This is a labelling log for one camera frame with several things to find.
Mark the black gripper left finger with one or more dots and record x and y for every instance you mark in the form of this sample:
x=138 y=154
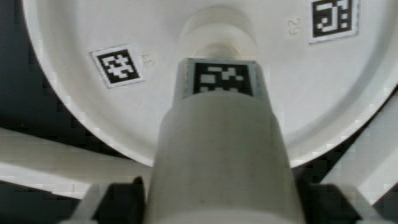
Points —
x=112 y=204

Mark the white cylindrical table leg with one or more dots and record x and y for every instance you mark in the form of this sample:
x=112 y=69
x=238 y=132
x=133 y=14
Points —
x=222 y=181

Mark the white front fence rail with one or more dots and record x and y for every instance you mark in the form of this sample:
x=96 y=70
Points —
x=58 y=168

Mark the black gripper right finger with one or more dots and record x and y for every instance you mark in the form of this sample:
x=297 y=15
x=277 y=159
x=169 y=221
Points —
x=327 y=207

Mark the white round table top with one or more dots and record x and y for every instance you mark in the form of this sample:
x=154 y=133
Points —
x=112 y=42

